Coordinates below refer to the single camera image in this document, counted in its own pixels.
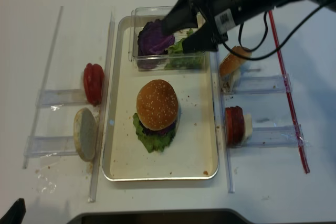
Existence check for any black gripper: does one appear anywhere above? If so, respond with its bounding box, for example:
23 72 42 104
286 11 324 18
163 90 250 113
162 0 228 54

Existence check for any sesame top bun front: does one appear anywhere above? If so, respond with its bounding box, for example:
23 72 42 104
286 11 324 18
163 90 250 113
136 79 179 131

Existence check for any sesame bun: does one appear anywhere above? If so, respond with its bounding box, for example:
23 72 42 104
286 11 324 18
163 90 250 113
136 79 179 131
219 46 251 77

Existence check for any green lettuce in container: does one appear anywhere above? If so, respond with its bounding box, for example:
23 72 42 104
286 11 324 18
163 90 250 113
165 28 205 55

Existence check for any red meat slices right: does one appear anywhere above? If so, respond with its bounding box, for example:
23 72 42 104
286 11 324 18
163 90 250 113
225 106 245 147

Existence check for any white cheese block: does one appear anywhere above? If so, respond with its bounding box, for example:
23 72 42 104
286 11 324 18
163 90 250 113
243 114 253 141

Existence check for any red tomato slices left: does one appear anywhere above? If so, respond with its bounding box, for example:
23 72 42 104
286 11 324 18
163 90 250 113
83 63 104 106

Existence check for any green lettuce on stack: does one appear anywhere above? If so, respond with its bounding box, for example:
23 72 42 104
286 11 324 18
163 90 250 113
133 113 177 153

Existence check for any purple cabbage leaf in container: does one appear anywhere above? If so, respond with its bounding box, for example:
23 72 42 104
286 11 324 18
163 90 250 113
138 19 175 56

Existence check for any clear plastic container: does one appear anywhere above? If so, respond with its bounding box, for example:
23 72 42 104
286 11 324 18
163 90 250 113
129 6 205 71

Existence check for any sesame top bun rear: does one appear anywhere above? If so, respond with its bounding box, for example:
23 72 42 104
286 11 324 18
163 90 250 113
219 46 251 77

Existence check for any purple cabbage leaf on stack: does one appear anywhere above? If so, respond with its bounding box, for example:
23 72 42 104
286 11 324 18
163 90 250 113
140 122 176 135

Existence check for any metal baking tray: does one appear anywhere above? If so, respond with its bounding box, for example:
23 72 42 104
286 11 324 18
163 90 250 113
102 17 218 182

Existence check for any bun half left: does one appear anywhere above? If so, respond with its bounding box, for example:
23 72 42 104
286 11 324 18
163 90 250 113
73 108 98 162

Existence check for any dark monitor edge bottom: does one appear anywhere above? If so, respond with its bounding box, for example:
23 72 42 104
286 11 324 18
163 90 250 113
68 209 252 223

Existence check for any black object bottom left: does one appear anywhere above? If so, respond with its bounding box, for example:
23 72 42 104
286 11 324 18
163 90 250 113
0 198 26 224

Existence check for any clear rail right of tray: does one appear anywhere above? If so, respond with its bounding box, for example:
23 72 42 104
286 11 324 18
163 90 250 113
210 52 235 194

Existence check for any clear rail of tray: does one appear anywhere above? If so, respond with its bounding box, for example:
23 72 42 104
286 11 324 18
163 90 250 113
88 12 115 203
210 52 235 194

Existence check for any black cable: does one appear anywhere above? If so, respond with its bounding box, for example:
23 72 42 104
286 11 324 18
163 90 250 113
207 0 336 61

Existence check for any clear rail left of tray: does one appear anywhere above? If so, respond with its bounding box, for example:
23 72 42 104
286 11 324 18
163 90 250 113
88 12 115 203

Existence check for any red plastic rail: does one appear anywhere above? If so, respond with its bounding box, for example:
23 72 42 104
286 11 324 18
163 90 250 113
268 10 311 174

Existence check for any clear rail far left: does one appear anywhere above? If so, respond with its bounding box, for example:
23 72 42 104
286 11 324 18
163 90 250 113
22 5 64 169

